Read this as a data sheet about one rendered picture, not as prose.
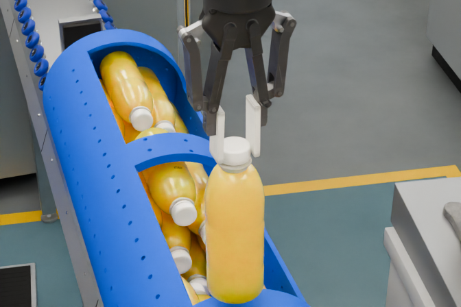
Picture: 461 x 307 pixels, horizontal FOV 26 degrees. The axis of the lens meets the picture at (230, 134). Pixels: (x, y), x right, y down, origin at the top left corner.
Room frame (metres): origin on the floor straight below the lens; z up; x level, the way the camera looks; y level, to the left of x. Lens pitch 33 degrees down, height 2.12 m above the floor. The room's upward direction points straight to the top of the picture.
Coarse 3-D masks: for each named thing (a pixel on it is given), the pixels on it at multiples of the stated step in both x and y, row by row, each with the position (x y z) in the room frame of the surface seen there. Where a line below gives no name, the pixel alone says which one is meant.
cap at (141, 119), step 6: (132, 114) 1.54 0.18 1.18; (138, 114) 1.53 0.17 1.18; (144, 114) 1.53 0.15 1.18; (150, 114) 1.53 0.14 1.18; (132, 120) 1.52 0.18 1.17; (138, 120) 1.52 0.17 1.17; (144, 120) 1.53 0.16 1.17; (150, 120) 1.53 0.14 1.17; (138, 126) 1.52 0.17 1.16; (144, 126) 1.53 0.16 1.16; (150, 126) 1.53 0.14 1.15
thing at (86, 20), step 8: (80, 16) 2.13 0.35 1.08; (88, 16) 2.13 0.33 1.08; (96, 16) 2.13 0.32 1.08; (64, 24) 2.10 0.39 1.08; (72, 24) 2.10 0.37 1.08; (80, 24) 2.10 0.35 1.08; (88, 24) 2.10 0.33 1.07; (96, 24) 2.11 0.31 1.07; (64, 32) 2.09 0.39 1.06; (72, 32) 2.09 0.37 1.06; (80, 32) 2.10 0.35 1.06; (88, 32) 2.10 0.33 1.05; (64, 40) 2.09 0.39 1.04; (72, 40) 2.09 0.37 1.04; (64, 48) 2.10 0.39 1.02
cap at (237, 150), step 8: (232, 136) 1.00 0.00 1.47; (224, 144) 0.98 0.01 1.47; (232, 144) 0.98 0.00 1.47; (240, 144) 0.98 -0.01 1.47; (248, 144) 0.98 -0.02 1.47; (224, 152) 0.97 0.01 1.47; (232, 152) 0.97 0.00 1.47; (240, 152) 0.97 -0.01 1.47; (248, 152) 0.97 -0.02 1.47; (224, 160) 0.97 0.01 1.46; (232, 160) 0.96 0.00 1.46; (240, 160) 0.97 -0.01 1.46
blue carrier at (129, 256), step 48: (96, 48) 1.69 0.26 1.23; (144, 48) 1.78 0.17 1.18; (48, 96) 1.67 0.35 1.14; (96, 96) 1.53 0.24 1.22; (96, 144) 1.40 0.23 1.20; (144, 144) 1.35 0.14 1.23; (192, 144) 1.36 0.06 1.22; (96, 192) 1.30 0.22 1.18; (144, 192) 1.23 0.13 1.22; (96, 240) 1.22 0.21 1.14; (144, 240) 1.13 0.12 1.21; (144, 288) 1.05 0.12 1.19; (288, 288) 1.16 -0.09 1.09
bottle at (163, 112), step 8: (144, 72) 1.74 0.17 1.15; (152, 72) 1.76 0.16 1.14; (152, 80) 1.72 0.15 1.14; (152, 88) 1.68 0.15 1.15; (160, 88) 1.69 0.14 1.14; (152, 96) 1.65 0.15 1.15; (160, 96) 1.65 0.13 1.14; (160, 104) 1.62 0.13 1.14; (168, 104) 1.63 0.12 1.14; (152, 112) 1.61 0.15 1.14; (160, 112) 1.60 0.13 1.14; (168, 112) 1.61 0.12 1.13; (160, 120) 1.59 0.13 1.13; (168, 120) 1.60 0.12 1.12
